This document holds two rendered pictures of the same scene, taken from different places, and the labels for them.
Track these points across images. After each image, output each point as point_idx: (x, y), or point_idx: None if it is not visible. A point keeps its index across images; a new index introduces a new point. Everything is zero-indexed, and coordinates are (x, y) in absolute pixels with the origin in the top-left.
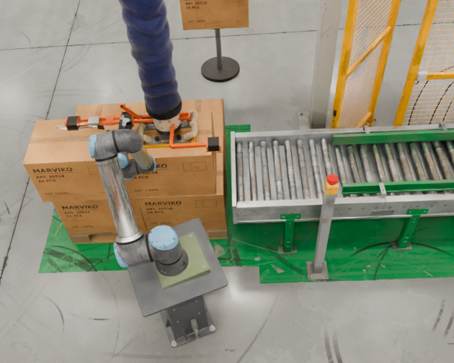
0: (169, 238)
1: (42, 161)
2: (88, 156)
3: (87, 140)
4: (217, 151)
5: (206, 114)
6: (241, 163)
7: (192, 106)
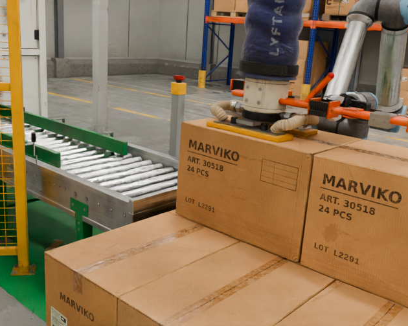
0: (349, 92)
1: None
2: (407, 149)
3: (401, 158)
4: (173, 215)
5: (193, 122)
6: None
7: (107, 270)
